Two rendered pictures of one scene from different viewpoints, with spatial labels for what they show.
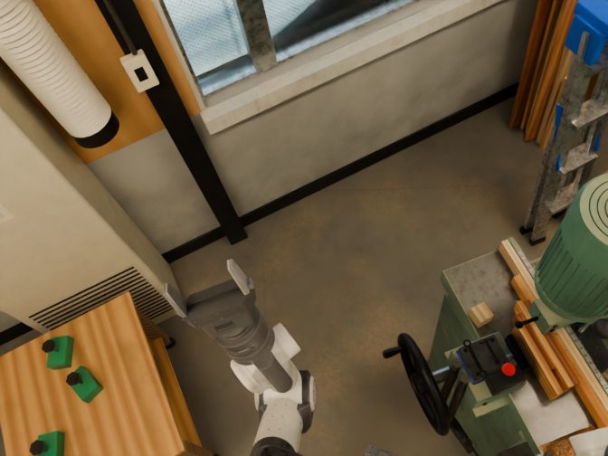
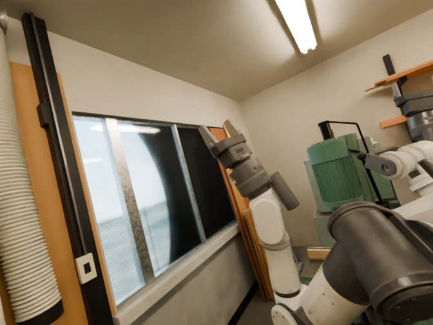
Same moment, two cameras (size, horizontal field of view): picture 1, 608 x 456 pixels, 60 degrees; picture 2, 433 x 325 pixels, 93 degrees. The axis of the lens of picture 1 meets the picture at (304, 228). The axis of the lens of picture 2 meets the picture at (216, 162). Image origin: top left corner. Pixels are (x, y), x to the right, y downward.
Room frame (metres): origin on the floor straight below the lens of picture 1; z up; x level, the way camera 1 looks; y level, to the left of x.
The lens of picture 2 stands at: (0.01, 0.59, 1.48)
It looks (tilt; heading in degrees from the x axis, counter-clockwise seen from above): 4 degrees up; 314
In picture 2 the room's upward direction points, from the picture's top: 16 degrees counter-clockwise
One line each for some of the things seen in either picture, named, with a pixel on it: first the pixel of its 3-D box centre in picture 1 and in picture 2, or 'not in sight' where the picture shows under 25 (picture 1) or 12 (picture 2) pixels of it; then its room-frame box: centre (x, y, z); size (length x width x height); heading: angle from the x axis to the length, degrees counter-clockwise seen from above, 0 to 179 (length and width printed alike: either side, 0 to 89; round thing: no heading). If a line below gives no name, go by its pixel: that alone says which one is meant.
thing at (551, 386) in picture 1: (536, 360); not in sight; (0.26, -0.47, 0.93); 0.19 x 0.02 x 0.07; 5
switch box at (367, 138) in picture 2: not in sight; (367, 150); (0.23, -0.87, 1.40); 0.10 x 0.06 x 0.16; 95
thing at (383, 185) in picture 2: not in sight; (379, 182); (0.21, -0.76, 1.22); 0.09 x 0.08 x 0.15; 95
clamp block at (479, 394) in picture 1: (485, 370); not in sight; (0.28, -0.35, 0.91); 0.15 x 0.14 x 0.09; 5
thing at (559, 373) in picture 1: (541, 345); not in sight; (0.29, -0.50, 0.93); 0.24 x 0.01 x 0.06; 5
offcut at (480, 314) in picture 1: (480, 315); not in sight; (0.42, -0.39, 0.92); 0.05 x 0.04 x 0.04; 13
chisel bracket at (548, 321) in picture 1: (563, 309); not in sight; (0.34, -0.56, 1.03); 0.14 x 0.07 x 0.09; 95
